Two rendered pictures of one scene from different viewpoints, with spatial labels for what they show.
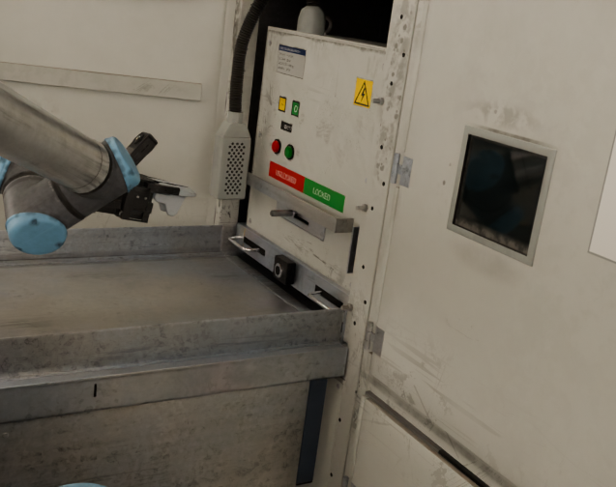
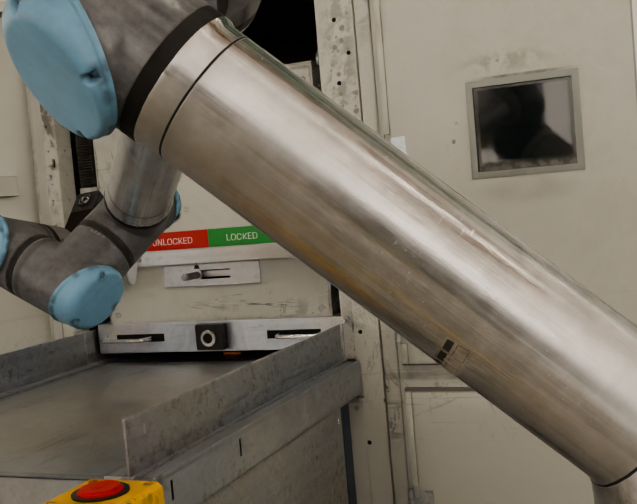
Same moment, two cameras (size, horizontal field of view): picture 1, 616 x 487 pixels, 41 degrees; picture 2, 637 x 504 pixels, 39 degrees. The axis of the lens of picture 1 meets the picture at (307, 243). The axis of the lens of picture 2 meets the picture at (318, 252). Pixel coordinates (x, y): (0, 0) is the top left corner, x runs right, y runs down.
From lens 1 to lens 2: 0.95 m
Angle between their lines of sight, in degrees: 37
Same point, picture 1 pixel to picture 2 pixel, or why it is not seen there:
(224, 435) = (308, 487)
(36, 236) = (99, 297)
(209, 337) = (279, 373)
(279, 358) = (330, 380)
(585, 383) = not seen: outside the picture
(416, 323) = not seen: hidden behind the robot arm
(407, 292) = not seen: hidden behind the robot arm
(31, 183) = (54, 244)
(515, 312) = (580, 215)
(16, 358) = (169, 428)
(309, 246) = (239, 298)
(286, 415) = (335, 451)
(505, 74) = (497, 27)
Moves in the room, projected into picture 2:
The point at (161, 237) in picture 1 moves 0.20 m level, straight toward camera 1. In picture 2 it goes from (35, 359) to (94, 365)
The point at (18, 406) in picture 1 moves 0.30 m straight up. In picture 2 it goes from (197, 483) to (172, 230)
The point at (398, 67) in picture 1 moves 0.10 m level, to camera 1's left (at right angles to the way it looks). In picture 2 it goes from (345, 65) to (298, 64)
